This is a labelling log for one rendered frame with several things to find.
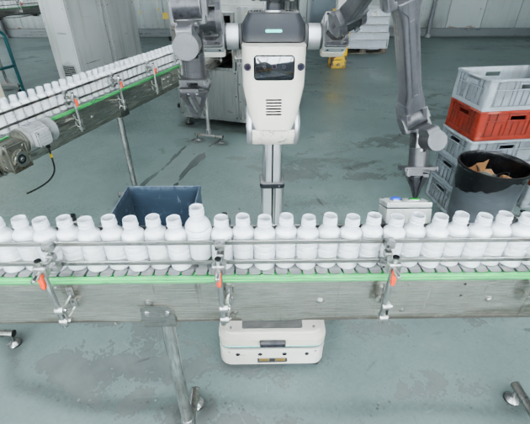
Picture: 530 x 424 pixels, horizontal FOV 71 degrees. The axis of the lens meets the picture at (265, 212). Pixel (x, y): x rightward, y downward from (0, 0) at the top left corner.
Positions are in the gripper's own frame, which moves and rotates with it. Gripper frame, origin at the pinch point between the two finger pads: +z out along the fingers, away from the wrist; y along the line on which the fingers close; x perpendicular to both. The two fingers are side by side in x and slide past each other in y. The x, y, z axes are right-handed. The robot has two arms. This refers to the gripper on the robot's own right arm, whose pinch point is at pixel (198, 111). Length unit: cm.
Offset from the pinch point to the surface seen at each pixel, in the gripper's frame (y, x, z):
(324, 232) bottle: 16.9, 33.2, 28.0
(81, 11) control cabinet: -546, -248, 13
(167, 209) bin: -42, -24, 56
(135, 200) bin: -42, -38, 52
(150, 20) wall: -1189, -306, 82
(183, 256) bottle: 17.6, -5.2, 34.7
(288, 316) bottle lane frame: 20, 24, 57
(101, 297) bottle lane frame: 20, -30, 48
